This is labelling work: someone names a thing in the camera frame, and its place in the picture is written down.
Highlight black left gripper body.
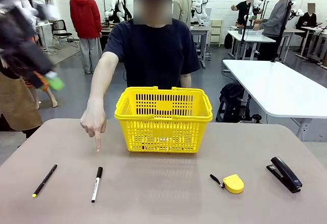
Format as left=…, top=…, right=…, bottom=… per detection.
left=0, top=6, right=56, bottom=82

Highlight white marker black cap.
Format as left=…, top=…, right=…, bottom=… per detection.
left=91, top=166, right=104, bottom=204

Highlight yellow tape measure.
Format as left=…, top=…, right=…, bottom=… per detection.
left=209, top=173, right=245, bottom=194

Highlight person's right forearm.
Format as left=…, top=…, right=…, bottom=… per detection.
left=86, top=52, right=120, bottom=109

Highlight person's left forearm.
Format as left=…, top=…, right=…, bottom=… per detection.
left=180, top=73, right=192, bottom=88

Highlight person in red hoodie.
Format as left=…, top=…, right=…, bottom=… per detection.
left=69, top=0, right=103, bottom=74

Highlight person in navy t-shirt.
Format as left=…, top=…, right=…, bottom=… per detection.
left=102, top=0, right=201, bottom=90

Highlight yellow plastic shopping basket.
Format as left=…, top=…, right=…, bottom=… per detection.
left=114, top=86, right=214, bottom=154

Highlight person in beige jacket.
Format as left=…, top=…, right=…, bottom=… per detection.
left=172, top=0, right=192, bottom=27

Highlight person in black with cap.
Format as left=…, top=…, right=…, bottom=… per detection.
left=231, top=0, right=256, bottom=26

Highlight person in grey sweater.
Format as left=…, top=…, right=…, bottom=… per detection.
left=252, top=0, right=290, bottom=61

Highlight seated person in black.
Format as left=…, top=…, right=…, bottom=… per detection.
left=295, top=3, right=319, bottom=30

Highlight person's right hand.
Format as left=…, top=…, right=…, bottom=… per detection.
left=80, top=104, right=108, bottom=153

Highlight mannequin with orange pants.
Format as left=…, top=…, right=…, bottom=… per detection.
left=32, top=69, right=59, bottom=110

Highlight mannequin with brown apron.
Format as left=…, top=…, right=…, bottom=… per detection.
left=0, top=55, right=43, bottom=139

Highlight black office chair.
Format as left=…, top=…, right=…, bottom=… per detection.
left=50, top=19, right=79, bottom=50

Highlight black pen yellow tip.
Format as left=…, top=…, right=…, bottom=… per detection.
left=32, top=164, right=58, bottom=198

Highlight white black background robot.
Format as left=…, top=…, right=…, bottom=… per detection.
left=104, top=0, right=132, bottom=23

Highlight grey robot workbench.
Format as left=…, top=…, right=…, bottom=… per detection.
left=190, top=24, right=213, bottom=68

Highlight white drawer cabinet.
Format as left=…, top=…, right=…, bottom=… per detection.
left=209, top=18, right=224, bottom=47

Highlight black backpack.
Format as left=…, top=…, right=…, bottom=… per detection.
left=216, top=81, right=252, bottom=123

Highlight thin black stand pole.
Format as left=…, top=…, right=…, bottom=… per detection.
left=241, top=1, right=253, bottom=43

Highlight white workbench table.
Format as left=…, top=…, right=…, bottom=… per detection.
left=226, top=29, right=276, bottom=60

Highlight large white table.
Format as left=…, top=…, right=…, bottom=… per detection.
left=222, top=59, right=327, bottom=142

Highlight black stapler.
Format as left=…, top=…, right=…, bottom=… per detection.
left=266, top=157, right=303, bottom=194

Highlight thick black camera pole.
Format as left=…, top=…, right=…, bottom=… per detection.
left=271, top=0, right=296, bottom=63

